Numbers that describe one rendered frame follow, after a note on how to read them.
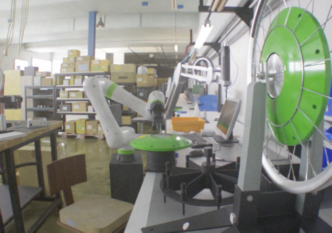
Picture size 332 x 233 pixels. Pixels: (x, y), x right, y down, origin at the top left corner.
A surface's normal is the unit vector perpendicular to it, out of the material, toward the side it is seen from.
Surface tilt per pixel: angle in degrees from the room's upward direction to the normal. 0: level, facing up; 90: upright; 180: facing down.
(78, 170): 90
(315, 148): 90
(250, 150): 90
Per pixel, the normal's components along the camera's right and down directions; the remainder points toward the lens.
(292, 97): -0.97, 0.13
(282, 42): -0.98, -0.14
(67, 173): 0.85, 0.04
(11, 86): -0.04, 0.08
